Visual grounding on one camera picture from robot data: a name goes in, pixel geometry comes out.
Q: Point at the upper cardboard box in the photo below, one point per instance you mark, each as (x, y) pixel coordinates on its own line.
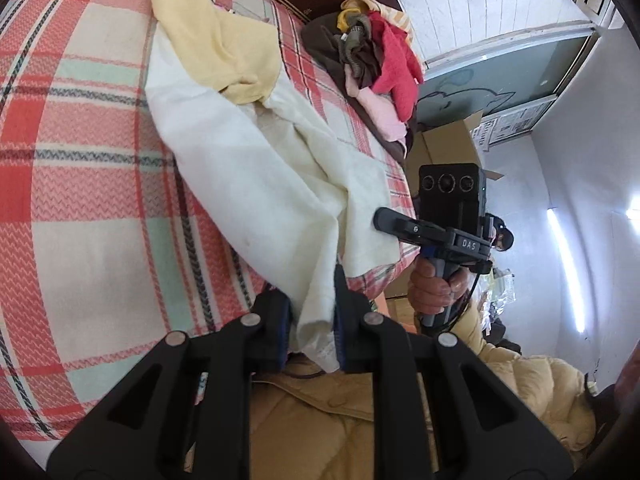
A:
(450, 145)

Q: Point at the dark brown garment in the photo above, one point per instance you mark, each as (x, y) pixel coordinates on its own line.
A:
(319, 40)

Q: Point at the white wall poster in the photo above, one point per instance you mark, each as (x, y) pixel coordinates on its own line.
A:
(512, 122)

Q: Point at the pink quilted garment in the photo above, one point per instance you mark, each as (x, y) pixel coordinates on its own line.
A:
(379, 109)

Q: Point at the person's right hand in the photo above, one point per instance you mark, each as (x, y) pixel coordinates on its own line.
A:
(428, 294)

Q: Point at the right forearm yellow sleeve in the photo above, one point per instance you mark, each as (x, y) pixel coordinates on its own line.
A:
(469, 326)

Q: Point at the yellow striped garment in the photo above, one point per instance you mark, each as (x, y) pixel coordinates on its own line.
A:
(396, 17)

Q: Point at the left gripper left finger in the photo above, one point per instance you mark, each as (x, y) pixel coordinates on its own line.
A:
(182, 411)

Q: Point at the red plaid bed sheet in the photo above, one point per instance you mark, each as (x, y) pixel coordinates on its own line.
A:
(103, 247)

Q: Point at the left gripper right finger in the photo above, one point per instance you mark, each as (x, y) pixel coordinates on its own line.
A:
(439, 411)

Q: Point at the white and yellow sweatshirt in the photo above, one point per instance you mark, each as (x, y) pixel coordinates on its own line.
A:
(292, 199)

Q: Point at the grey knit garment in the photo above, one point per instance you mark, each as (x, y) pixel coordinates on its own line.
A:
(358, 30)

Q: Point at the maroon garment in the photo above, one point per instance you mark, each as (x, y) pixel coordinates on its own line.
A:
(365, 59)

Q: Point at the yellow puffer jacket torso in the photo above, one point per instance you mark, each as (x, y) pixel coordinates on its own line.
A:
(304, 423)

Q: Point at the red knit sweater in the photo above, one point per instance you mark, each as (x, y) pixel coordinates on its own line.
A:
(401, 73)

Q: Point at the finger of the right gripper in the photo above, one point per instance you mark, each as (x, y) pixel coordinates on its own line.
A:
(408, 230)

